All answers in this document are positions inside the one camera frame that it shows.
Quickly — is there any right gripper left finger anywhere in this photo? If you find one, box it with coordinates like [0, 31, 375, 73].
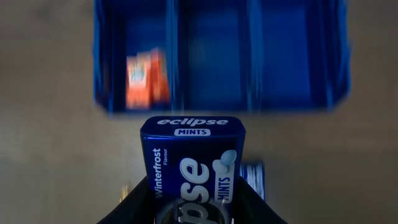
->
[98, 176, 155, 224]

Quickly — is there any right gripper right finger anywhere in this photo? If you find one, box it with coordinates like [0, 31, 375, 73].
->
[231, 176, 289, 224]

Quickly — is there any blue candy pack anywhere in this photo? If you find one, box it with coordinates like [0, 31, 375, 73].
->
[139, 116, 246, 224]
[239, 161, 266, 202]

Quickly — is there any orange candy box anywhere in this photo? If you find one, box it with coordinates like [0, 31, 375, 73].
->
[126, 54, 153, 110]
[150, 48, 170, 104]

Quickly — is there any gold wrapped candy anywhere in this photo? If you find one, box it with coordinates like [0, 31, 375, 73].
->
[119, 182, 133, 203]

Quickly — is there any blue tray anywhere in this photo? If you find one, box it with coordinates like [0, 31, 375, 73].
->
[93, 0, 352, 114]

